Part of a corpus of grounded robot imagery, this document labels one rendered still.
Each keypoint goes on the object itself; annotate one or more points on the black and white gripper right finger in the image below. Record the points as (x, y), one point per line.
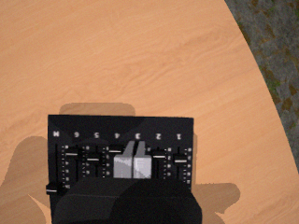
(142, 162)

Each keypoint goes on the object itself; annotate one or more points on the black lighting desk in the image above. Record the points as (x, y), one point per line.
(80, 145)

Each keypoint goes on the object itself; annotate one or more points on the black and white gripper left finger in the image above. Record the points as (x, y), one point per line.
(124, 164)

